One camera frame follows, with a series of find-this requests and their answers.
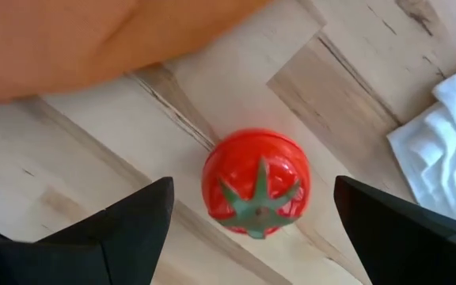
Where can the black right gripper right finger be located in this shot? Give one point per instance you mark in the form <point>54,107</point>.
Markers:
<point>390,237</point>

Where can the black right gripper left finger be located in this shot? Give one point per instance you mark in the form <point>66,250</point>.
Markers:
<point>133,237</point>

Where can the red toy tomato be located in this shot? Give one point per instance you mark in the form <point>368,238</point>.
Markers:
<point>251,174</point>

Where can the orange cloth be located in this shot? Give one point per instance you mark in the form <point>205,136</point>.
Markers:
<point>73,43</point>

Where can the white cloth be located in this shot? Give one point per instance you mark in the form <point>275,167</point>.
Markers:
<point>445,158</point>

